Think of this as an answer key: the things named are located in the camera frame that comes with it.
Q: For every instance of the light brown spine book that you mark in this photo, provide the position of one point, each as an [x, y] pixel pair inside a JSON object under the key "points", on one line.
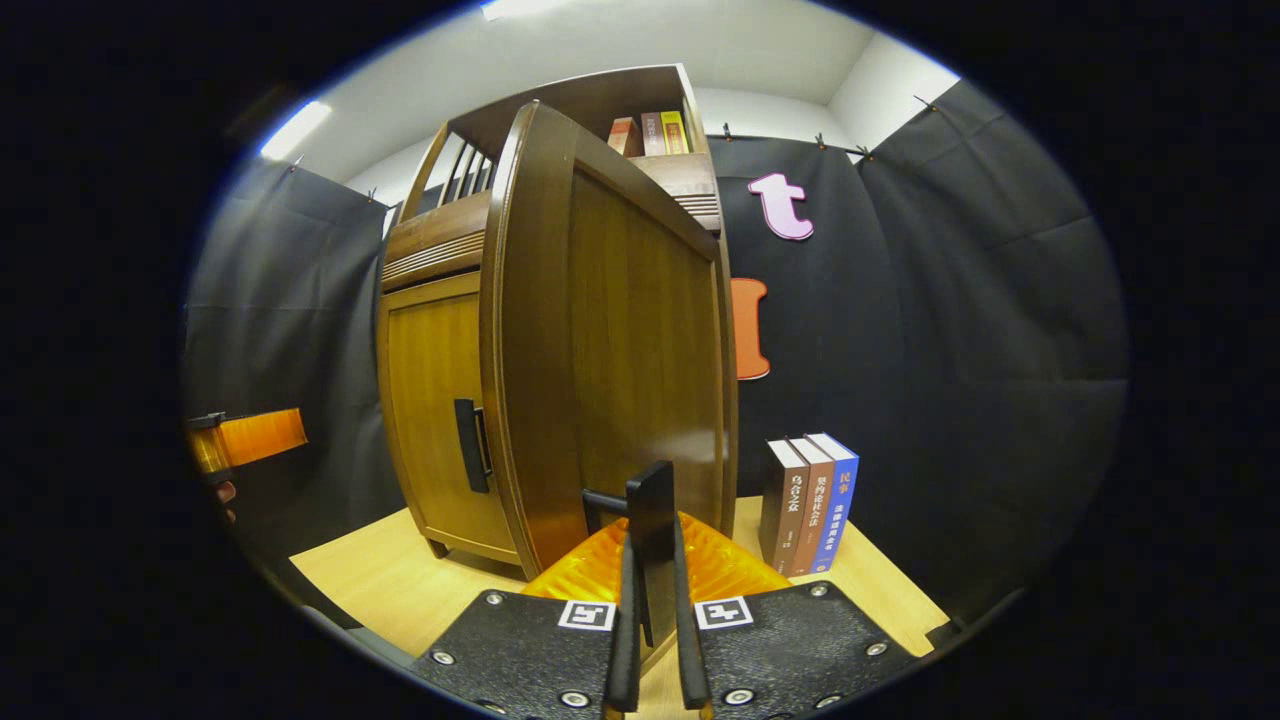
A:
{"points": [[815, 510]]}

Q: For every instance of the narrow ceiling light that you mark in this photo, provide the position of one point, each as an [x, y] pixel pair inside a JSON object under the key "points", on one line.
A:
{"points": [[295, 130]]}

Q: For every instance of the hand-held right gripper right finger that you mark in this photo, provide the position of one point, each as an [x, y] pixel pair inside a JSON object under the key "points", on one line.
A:
{"points": [[800, 650]]}

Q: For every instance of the blue spine book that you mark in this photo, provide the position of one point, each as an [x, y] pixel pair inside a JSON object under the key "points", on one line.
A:
{"points": [[840, 510]]}

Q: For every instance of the dark brown spine book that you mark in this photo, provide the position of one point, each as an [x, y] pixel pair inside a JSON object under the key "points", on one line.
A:
{"points": [[785, 510]]}

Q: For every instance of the wooden double-door shoe cabinet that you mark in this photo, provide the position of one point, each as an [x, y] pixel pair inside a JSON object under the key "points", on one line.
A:
{"points": [[600, 90]]}

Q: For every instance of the yellow book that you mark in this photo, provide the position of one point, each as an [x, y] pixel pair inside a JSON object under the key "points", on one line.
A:
{"points": [[674, 133]]}

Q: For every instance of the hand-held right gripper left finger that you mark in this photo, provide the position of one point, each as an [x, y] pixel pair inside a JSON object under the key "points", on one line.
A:
{"points": [[520, 650]]}

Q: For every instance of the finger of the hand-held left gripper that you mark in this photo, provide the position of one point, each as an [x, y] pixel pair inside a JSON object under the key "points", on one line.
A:
{"points": [[260, 438]]}

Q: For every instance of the black backdrop cloth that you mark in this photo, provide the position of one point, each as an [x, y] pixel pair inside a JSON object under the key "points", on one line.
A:
{"points": [[950, 350]]}

